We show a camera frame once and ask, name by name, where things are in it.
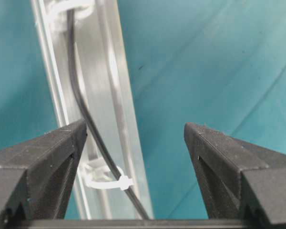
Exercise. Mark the aluminium profile rail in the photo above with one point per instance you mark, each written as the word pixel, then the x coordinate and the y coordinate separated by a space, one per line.
pixel 105 86

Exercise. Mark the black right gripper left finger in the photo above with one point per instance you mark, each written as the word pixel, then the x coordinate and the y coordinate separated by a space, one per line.
pixel 37 176

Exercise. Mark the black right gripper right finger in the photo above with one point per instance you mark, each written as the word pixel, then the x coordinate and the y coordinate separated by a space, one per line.
pixel 237 179

